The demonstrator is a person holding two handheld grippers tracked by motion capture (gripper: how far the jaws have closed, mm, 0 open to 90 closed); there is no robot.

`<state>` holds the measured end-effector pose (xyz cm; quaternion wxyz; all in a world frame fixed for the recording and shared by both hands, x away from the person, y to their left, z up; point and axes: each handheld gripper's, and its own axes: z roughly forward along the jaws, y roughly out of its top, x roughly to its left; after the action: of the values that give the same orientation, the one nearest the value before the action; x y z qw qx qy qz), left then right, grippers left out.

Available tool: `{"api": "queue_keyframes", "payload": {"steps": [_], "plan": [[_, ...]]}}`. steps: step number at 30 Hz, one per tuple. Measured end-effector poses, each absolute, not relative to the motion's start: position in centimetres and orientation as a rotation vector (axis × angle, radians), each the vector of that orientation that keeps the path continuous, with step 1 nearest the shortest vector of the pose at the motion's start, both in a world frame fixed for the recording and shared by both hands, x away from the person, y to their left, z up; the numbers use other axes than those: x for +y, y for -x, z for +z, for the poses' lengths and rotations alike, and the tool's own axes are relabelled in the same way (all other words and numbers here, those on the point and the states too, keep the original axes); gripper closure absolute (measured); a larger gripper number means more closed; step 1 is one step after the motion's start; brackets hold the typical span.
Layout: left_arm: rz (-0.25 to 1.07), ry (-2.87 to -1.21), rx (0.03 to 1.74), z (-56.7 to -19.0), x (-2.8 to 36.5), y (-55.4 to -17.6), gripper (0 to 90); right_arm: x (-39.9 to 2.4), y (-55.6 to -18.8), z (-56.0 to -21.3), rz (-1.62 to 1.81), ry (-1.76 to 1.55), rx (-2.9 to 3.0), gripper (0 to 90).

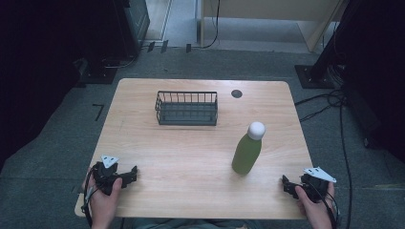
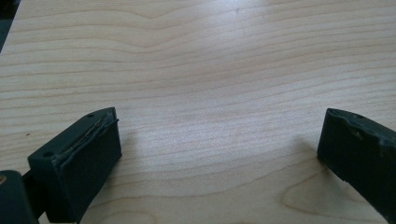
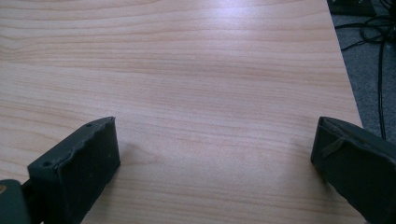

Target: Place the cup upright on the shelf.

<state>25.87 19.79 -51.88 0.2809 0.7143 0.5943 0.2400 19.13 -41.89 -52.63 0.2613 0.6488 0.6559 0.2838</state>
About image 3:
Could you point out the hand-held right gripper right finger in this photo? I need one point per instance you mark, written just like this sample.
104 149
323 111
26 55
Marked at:
358 168

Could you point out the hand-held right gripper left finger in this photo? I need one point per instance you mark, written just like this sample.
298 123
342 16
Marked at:
79 168

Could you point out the black device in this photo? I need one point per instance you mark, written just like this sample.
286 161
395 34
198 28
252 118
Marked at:
351 6

